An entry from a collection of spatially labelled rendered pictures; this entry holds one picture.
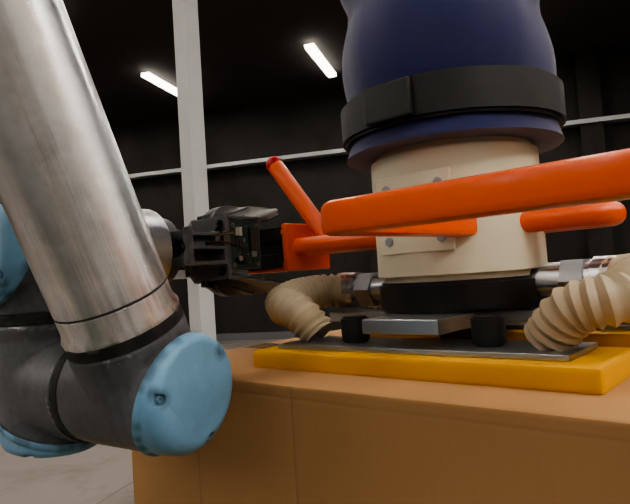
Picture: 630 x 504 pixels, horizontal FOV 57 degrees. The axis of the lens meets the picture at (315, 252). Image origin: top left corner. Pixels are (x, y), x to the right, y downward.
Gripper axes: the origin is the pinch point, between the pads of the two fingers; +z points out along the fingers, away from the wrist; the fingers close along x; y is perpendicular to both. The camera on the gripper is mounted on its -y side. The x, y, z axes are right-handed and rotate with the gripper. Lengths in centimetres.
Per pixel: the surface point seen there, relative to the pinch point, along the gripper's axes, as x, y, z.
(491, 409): -12.9, 39.4, -20.2
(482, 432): -14.4, 38.7, -20.3
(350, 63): 17.3, 21.9, -9.0
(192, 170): 68, -244, 177
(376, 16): 20.2, 26.3, -10.4
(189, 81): 126, -244, 179
